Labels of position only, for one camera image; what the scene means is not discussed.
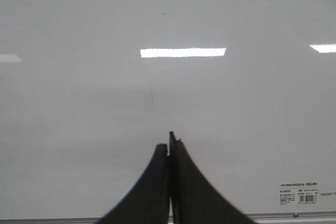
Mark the white whiteboard with aluminium frame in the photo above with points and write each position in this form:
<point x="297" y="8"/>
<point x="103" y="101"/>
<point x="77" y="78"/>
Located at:
<point x="90" y="87"/>

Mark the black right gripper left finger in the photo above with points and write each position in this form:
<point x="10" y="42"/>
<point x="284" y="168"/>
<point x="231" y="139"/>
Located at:
<point x="148" y="201"/>

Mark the white product label sticker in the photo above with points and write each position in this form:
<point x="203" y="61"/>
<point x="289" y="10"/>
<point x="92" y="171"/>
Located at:
<point x="298" y="193"/>

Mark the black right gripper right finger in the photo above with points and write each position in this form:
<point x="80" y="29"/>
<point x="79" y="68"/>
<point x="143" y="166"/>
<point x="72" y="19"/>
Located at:
<point x="194" y="199"/>

